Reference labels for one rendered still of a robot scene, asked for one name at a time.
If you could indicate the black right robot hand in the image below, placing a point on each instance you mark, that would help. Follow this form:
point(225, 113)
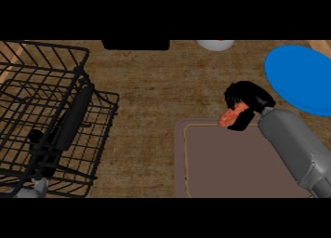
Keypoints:
point(250, 93)

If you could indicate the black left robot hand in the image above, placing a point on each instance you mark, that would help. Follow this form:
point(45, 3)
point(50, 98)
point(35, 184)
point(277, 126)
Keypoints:
point(75, 117)

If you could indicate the orange sweet potato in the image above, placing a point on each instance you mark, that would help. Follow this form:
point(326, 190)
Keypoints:
point(231, 116)

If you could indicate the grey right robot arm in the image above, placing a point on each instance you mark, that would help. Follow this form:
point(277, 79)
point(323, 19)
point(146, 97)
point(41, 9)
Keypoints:
point(295, 145)

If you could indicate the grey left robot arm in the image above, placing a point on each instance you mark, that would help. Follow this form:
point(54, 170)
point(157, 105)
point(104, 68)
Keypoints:
point(33, 189)

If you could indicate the blue plate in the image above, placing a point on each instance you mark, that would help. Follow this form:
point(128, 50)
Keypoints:
point(305, 77)

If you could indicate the brown tray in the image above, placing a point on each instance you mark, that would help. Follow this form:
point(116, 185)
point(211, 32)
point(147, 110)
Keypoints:
point(237, 164)

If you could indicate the white round container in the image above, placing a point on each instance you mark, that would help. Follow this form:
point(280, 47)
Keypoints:
point(216, 44)

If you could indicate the black appliance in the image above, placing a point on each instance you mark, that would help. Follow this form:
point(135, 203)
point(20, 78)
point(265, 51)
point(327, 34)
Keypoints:
point(135, 44)

